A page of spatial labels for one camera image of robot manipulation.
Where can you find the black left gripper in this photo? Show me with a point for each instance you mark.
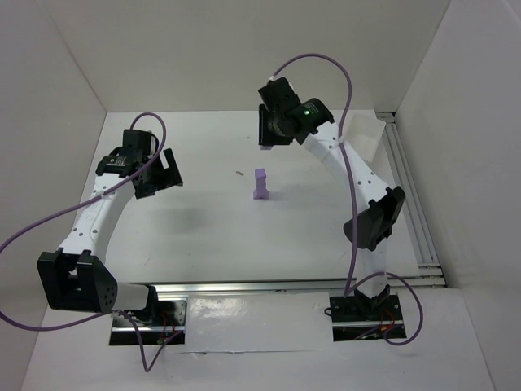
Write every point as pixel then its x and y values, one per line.
pixel 159 176

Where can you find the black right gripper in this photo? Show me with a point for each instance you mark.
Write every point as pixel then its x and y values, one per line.
pixel 264 127

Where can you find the white perforated metal bin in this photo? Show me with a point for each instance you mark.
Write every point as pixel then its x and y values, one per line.
pixel 364 133

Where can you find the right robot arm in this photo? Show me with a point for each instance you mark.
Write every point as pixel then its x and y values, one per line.
pixel 375 208

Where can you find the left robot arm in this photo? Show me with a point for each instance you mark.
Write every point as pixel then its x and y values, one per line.
pixel 74 277

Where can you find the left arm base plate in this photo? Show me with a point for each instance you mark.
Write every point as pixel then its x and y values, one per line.
pixel 166 324

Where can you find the aluminium rail front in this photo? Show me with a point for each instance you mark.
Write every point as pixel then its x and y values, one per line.
pixel 179 289

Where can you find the aluminium rail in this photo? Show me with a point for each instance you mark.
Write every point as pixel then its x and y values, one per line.
pixel 429 266
pixel 179 289

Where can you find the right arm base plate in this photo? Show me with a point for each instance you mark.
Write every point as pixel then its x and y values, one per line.
pixel 351 322

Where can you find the aluminium rail right side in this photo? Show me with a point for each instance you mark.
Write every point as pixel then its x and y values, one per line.
pixel 429 266

